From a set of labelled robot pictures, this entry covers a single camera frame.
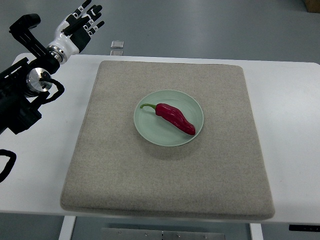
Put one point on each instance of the red chili pepper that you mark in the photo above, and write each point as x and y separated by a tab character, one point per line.
172	115

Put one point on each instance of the white table leg right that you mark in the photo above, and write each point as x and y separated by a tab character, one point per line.
256	231

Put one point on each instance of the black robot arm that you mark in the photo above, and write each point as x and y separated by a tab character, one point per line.
27	85

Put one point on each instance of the black table control panel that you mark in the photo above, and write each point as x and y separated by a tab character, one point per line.
304	228

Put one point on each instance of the white table leg left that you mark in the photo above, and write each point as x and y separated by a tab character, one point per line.
67	228

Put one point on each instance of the beige felt mat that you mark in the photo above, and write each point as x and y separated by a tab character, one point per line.
220	174

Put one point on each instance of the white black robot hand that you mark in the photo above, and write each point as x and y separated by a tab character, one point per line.
75	31

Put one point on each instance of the light green plate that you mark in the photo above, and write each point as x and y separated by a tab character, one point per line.
159	131

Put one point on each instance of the white table leg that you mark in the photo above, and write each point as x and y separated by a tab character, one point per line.
67	228
256	231

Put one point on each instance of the cardboard box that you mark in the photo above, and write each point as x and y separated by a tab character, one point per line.
312	6

